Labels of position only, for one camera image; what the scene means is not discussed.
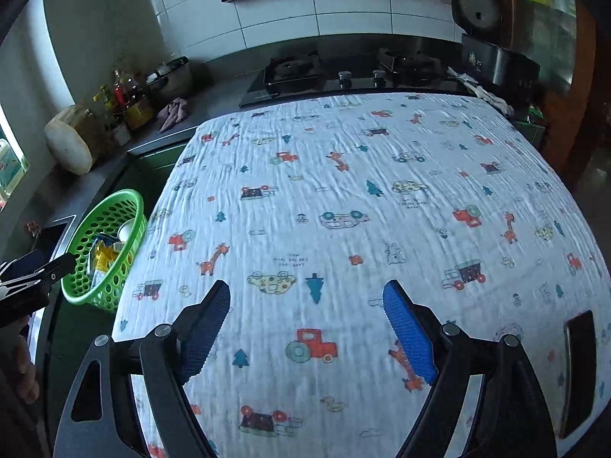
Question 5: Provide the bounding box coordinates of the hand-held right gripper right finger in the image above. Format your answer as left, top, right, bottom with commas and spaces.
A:
382, 279, 559, 458

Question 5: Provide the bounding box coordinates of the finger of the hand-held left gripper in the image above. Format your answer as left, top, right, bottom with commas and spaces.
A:
0, 253, 78, 292

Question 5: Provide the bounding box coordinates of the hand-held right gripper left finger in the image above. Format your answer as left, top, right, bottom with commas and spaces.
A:
52, 279, 232, 458

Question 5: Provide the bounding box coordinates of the green plastic mesh basket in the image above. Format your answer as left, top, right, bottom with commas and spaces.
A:
60, 189, 149, 314

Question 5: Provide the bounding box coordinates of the person's left hand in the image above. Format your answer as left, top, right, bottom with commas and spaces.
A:
12, 340, 42, 404

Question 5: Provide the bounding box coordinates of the steel sink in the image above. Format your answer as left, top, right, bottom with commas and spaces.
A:
40, 214, 77, 255

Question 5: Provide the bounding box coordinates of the yellow snack wrapper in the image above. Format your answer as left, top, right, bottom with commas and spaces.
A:
93, 241, 121, 271

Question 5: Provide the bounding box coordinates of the colourful printed bag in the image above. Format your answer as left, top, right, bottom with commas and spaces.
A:
0, 138, 30, 197

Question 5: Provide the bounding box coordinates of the white cartoon printed tablecloth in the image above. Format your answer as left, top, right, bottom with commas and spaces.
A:
112, 93, 609, 458

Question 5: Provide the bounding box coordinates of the black smartphone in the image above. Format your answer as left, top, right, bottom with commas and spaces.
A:
558, 310, 596, 440

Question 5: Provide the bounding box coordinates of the green yellow bottle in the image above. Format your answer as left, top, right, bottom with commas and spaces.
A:
93, 86, 118, 126

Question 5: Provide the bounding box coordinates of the yellow label oil bottle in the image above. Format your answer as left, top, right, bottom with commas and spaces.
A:
121, 81, 154, 129

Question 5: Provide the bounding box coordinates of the red cap sauce bottle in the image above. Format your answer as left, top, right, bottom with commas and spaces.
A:
112, 69, 128, 106

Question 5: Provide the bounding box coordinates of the pink rag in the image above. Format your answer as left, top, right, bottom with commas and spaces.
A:
157, 97, 191, 133

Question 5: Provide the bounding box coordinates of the steel pressure cooker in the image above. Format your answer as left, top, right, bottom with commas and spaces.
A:
145, 56, 192, 101

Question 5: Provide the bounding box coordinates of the white rag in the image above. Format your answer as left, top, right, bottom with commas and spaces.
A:
449, 71, 514, 116

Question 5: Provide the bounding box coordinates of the black gas stove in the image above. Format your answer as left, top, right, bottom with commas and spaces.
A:
239, 48, 475, 108

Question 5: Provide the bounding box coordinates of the black rice cooker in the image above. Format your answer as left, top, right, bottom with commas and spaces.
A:
451, 0, 540, 106

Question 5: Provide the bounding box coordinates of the brown wooden glass cabinet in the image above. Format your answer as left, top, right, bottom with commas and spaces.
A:
482, 0, 597, 177

